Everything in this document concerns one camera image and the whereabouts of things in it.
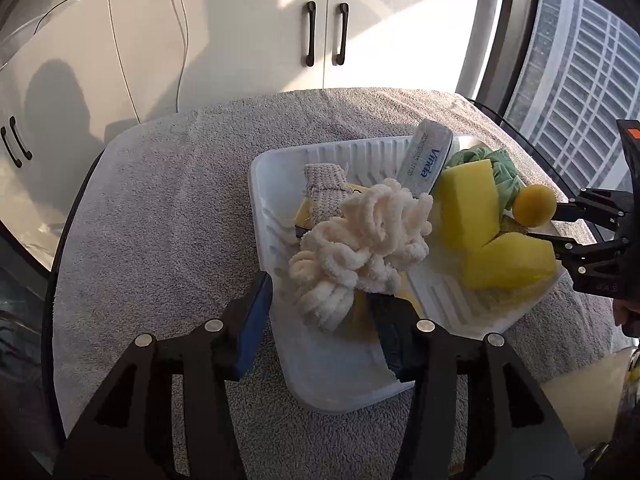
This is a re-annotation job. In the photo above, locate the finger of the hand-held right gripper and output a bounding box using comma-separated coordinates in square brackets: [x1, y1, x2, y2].
[525, 229, 632, 277]
[550, 187, 628, 227]

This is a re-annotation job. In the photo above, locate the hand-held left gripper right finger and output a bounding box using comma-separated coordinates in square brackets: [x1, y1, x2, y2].
[367, 292, 586, 480]

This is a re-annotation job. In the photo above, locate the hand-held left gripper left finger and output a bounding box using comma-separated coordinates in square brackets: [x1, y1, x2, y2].
[52, 271, 275, 480]

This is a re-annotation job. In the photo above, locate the yellow ball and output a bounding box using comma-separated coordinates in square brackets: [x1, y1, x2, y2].
[513, 184, 557, 227]

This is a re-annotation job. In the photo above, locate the yellow half-round sponge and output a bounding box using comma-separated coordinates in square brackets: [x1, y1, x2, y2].
[461, 231, 561, 291]

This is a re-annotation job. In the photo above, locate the white ribbed plastic tray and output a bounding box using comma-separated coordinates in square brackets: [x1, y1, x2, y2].
[248, 135, 572, 415]

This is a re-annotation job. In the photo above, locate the white chenille loop scrunchie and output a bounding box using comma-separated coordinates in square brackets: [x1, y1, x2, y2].
[288, 183, 434, 332]

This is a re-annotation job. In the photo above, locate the beige knit band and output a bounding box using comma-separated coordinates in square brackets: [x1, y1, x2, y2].
[301, 162, 352, 228]

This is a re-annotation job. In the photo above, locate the blue tissue packet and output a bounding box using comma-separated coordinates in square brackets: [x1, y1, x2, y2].
[396, 118, 455, 196]

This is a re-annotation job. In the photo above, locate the green cloth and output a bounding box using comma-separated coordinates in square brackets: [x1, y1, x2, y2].
[444, 144, 527, 212]

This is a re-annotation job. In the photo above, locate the grey towel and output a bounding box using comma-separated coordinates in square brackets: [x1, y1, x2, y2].
[51, 87, 633, 480]

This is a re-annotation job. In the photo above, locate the white cabinet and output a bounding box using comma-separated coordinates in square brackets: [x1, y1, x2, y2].
[0, 0, 506, 271]

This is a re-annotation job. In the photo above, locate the black cabinet handle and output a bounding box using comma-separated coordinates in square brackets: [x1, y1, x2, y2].
[332, 2, 350, 67]
[304, 0, 317, 67]
[0, 126, 23, 169]
[8, 116, 34, 162]

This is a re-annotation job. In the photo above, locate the thin white cable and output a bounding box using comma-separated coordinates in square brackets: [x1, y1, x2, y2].
[167, 0, 190, 112]

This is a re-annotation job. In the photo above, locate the thin black cable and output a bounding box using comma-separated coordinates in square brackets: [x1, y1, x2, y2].
[30, 0, 142, 123]

